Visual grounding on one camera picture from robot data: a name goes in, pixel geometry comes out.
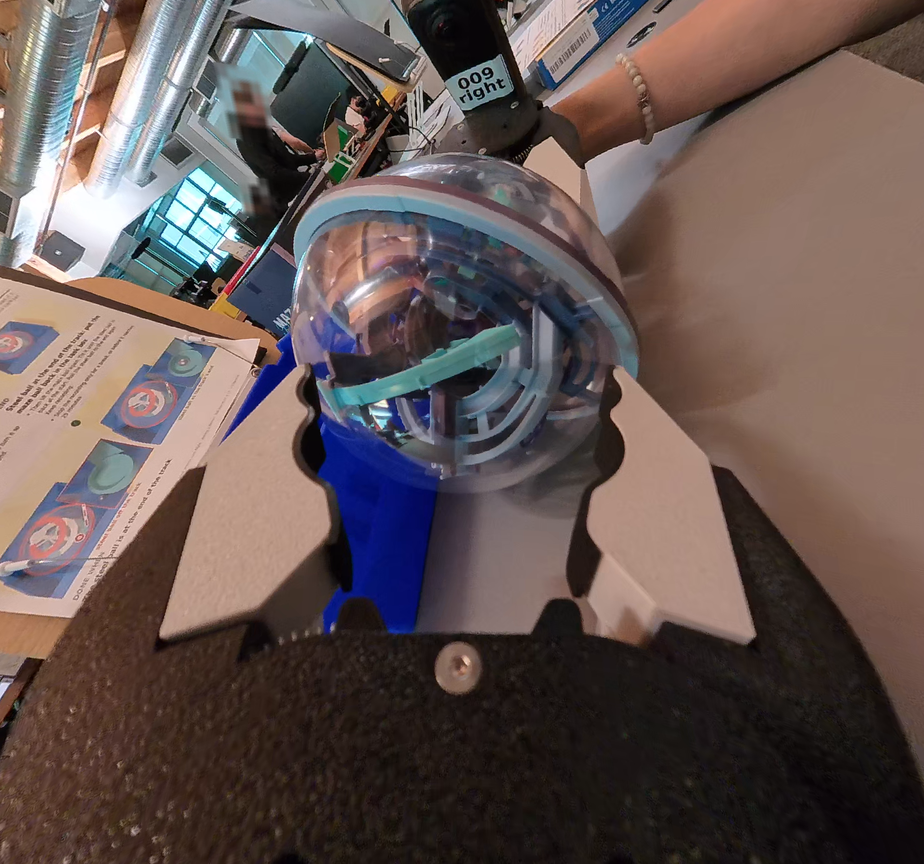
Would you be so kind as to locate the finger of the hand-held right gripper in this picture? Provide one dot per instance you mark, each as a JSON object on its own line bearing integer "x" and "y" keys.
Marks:
{"x": 574, "y": 178}

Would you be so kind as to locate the clear plastic maze ball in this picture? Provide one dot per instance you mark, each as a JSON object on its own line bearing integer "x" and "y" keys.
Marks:
{"x": 462, "y": 315}

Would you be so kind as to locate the large black screen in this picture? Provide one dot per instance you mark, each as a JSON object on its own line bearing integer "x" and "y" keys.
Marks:
{"x": 317, "y": 92}

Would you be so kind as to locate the person's right hand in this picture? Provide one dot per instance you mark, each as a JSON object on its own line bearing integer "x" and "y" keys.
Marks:
{"x": 603, "y": 110}

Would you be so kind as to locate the instruction sheet on board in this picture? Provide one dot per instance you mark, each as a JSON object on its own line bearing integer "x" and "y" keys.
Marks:
{"x": 29, "y": 634}

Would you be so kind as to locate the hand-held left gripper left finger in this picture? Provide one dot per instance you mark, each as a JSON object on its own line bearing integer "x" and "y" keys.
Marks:
{"x": 245, "y": 532}

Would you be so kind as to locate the dark printed cardboard box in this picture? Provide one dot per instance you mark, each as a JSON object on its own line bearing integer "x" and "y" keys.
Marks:
{"x": 263, "y": 294}

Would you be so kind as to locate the blue white cardboard box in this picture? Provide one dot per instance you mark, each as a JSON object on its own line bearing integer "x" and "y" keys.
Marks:
{"x": 613, "y": 5}

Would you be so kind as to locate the printed instruction sheet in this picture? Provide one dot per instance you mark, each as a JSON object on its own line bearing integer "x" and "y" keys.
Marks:
{"x": 86, "y": 373}

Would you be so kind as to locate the wide silver ventilation duct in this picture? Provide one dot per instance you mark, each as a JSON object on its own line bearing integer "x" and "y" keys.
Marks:
{"x": 50, "y": 99}

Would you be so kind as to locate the blue plastic bin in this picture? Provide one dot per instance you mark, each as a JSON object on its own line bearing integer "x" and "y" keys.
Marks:
{"x": 375, "y": 517}

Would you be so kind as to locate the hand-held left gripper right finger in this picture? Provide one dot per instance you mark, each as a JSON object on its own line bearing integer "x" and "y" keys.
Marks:
{"x": 664, "y": 525}

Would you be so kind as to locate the narrow silver ventilation duct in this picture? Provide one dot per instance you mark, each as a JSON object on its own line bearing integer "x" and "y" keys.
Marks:
{"x": 173, "y": 48}

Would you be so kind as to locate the person's right forearm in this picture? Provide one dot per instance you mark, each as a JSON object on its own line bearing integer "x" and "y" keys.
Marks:
{"x": 758, "y": 27}

